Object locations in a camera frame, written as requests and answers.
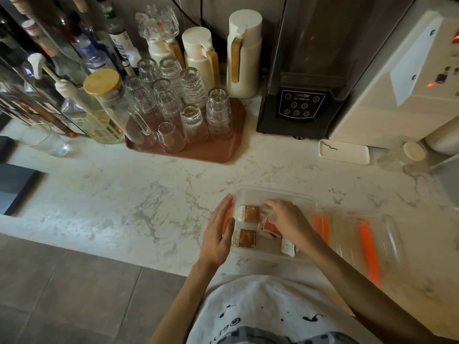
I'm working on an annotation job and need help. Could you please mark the person's right hand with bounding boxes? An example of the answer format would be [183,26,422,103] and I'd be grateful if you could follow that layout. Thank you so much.
[263,199,317,248]

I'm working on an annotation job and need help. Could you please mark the person's left hand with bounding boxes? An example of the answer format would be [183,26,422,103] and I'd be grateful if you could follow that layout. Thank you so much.
[198,194,236,270]

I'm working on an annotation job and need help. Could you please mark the clear plastic container orange clip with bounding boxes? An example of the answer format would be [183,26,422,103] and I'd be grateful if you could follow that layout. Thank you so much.
[222,186,324,266]

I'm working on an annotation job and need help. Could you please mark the person's left forearm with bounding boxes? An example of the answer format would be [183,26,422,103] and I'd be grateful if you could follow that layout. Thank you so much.
[148,261,221,344]

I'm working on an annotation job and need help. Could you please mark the person's right forearm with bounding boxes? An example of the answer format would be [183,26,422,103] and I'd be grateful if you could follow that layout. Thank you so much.
[297,233,445,344]

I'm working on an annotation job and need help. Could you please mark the brown sachet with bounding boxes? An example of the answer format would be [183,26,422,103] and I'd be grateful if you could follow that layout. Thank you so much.
[232,229,257,248]
[237,205,261,223]

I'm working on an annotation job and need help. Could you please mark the red sachet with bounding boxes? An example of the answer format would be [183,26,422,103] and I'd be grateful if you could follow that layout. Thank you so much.
[261,215,282,239]

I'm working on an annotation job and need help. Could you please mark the white sachet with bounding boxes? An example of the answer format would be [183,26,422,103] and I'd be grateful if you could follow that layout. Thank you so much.
[280,236,299,258]

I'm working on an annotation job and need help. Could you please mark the brown plastic tray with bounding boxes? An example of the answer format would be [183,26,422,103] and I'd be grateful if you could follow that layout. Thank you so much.
[125,97,247,164]

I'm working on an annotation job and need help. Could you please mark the clear plastic lid orange clips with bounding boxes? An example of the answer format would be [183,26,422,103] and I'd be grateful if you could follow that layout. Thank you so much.
[311,207,410,288]

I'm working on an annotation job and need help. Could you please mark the white printed shirt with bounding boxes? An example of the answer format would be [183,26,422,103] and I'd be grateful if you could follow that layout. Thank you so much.
[186,274,374,344]

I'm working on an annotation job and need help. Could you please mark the small white rectangular tray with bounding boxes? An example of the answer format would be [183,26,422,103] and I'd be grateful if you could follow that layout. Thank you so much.
[319,139,371,166]

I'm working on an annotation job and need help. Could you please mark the grey trousers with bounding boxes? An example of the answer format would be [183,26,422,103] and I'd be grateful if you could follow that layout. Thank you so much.
[217,327,354,344]

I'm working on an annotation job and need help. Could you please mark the group of clear drinking glasses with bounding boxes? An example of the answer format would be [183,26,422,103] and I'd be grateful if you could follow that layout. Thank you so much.
[124,56,234,155]

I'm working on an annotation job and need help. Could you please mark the glass jar cream lid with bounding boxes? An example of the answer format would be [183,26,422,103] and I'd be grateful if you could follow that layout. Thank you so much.
[376,137,429,175]

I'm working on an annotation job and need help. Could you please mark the black blender machine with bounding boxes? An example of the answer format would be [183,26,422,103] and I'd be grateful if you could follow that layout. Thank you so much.
[256,0,419,140]

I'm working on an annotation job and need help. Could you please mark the tall cream thermos jug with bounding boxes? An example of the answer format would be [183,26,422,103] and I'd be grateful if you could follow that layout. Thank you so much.
[227,9,262,99]

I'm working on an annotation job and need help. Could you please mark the glass jar wooden lid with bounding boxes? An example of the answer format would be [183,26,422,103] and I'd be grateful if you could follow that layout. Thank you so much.
[83,69,158,149]

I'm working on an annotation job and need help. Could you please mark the medium cream thermos jug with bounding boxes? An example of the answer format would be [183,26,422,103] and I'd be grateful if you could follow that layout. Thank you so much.
[181,26,221,92]

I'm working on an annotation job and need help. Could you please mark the white sealing machine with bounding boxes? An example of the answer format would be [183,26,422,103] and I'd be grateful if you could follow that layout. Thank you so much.
[328,10,459,150]

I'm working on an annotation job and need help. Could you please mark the clear bottle white pump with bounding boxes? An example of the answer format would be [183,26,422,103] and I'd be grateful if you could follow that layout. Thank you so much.
[27,53,125,145]

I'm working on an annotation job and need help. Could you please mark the white cylinder roll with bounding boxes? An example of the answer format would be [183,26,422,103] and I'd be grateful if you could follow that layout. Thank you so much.
[425,116,459,156]

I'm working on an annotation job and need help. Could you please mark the small cream thermos jug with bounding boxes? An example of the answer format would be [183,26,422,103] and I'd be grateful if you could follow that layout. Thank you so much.
[147,37,186,70]

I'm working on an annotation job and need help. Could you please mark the clear empty tumbler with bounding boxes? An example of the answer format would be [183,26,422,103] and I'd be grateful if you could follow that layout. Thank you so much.
[19,123,71,157]

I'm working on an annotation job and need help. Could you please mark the cut crystal glasses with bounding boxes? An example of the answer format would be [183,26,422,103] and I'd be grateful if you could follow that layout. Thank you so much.
[135,4,180,43]

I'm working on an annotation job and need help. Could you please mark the large black flat box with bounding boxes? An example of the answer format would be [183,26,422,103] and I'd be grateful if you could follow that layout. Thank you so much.
[0,163,41,216]

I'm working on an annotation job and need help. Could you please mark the row of liquor bottles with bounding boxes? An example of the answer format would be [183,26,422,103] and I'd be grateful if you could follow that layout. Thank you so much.
[0,0,143,137]

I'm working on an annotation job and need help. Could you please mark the black cable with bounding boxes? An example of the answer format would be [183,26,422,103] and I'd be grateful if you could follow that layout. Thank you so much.
[168,0,216,30]

